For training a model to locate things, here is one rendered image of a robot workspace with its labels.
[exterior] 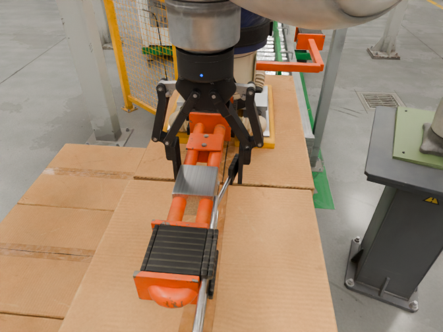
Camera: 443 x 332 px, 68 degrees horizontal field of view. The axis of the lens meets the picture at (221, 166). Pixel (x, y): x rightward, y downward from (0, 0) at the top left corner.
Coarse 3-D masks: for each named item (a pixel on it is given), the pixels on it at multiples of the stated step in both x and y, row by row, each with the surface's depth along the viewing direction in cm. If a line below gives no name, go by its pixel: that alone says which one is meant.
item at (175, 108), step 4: (176, 100) 97; (176, 104) 95; (172, 108) 93; (176, 108) 92; (180, 108) 87; (172, 112) 91; (168, 120) 88; (168, 124) 86; (164, 128) 84; (168, 128) 83; (180, 132) 83; (184, 132) 83; (180, 136) 81; (184, 136) 81; (188, 136) 81; (180, 140) 82; (184, 140) 81
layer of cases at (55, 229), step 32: (64, 160) 143; (96, 160) 143; (128, 160) 143; (32, 192) 127; (64, 192) 127; (96, 192) 127; (0, 224) 114; (32, 224) 114; (64, 224) 114; (96, 224) 114; (0, 256) 104; (32, 256) 104; (64, 256) 104; (0, 288) 95; (32, 288) 95; (64, 288) 95; (0, 320) 88; (32, 320) 88
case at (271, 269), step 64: (128, 192) 69; (256, 192) 69; (128, 256) 56; (256, 256) 56; (320, 256) 56; (64, 320) 48; (128, 320) 48; (192, 320) 48; (256, 320) 48; (320, 320) 48
